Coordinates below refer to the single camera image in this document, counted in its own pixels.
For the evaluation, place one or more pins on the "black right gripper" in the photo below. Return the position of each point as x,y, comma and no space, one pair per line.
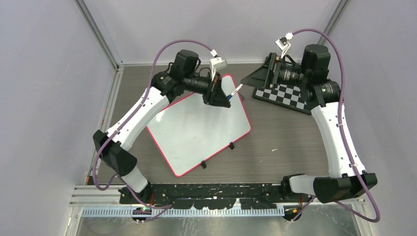
269,71

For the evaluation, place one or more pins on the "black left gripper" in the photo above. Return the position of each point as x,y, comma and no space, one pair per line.
215,95

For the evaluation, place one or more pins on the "pink-framed whiteboard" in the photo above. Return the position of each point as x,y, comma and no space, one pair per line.
189,132

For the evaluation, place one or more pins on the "white marker pen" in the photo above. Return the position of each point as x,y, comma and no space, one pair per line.
236,89

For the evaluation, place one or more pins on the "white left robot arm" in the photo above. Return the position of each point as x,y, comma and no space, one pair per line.
113,145

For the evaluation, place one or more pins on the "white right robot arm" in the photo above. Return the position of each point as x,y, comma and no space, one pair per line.
347,176

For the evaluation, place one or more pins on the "black and white chessboard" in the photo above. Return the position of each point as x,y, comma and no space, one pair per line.
287,96

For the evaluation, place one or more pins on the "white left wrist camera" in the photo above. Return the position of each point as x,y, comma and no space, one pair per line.
215,64

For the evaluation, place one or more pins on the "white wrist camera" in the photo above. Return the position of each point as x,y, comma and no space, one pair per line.
283,43
215,64

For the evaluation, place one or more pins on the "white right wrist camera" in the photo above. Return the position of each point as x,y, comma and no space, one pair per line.
283,43

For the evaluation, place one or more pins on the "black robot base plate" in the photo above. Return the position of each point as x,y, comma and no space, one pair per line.
214,196

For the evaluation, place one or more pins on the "aluminium frame rail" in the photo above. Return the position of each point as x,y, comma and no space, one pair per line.
96,203

